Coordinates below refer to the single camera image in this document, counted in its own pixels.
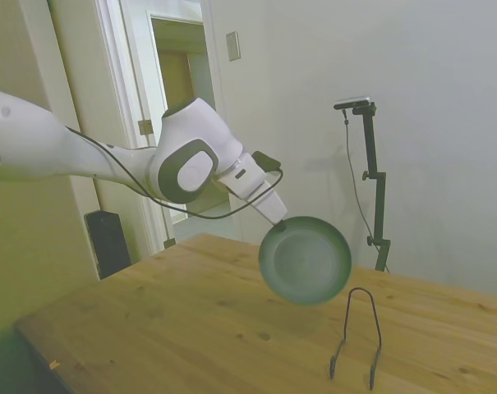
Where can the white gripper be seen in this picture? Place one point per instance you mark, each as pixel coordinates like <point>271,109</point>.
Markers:
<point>252,180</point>

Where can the green round plate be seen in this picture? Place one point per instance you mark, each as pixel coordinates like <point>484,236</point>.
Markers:
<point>305,262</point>

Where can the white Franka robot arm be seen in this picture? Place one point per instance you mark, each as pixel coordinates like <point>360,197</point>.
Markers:
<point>67,152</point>

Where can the metal door hinge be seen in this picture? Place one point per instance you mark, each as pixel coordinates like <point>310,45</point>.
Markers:
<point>146,127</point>

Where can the black box unit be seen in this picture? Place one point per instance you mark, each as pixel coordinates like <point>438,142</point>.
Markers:
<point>108,244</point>

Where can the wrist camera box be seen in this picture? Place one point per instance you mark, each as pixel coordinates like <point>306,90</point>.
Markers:
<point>266,160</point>

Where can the black camera stand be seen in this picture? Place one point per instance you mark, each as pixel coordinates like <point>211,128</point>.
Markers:
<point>380,205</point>

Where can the grey exterior camera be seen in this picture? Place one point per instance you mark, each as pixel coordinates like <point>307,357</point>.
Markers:
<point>353,102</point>

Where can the white door frame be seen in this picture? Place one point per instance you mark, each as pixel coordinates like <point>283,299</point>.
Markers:
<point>127,123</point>

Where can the white wall switch plate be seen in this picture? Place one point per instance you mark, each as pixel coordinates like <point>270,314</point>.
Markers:
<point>233,46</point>

